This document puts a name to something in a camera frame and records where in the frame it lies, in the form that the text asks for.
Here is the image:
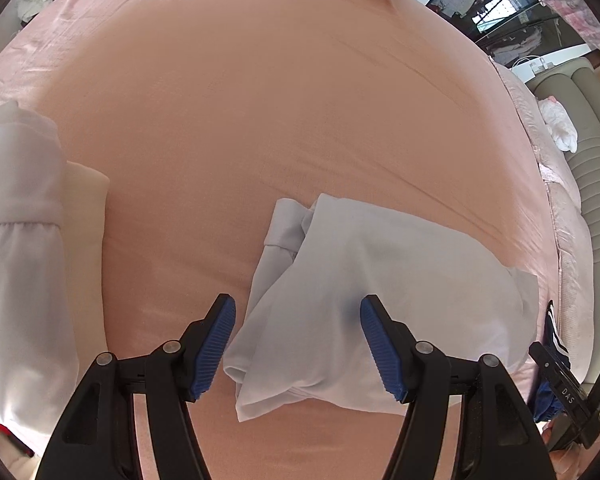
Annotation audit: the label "grey padded headboard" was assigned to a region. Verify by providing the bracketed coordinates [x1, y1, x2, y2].
[530, 57, 600, 386]

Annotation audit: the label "folded white garment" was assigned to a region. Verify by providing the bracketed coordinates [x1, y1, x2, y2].
[0, 100, 81, 441]

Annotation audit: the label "dark glass wardrobe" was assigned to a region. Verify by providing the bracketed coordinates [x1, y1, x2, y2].
[425, 0, 593, 63]

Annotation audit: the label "white charger cable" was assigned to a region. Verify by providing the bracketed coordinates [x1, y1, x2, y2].
[510, 56, 556, 73]

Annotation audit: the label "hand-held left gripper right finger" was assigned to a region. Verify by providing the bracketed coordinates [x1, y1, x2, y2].
[360, 295, 556, 480]

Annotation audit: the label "white shirt with navy trim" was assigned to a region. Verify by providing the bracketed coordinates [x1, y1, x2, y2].
[222, 192, 540, 421]

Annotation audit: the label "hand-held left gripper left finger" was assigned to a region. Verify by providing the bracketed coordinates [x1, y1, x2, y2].
[35, 294, 237, 480]

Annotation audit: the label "pink checked quilt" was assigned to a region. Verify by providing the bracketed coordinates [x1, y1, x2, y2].
[490, 57, 596, 386]

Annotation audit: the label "pink printed hanging cloth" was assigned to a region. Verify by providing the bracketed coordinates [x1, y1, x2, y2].
[536, 0, 600, 51]

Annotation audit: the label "navy shorts with white stripes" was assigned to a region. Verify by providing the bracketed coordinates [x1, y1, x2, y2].
[532, 300, 573, 423]

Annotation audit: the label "pink bed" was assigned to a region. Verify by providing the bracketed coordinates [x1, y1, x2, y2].
[0, 0, 563, 480]

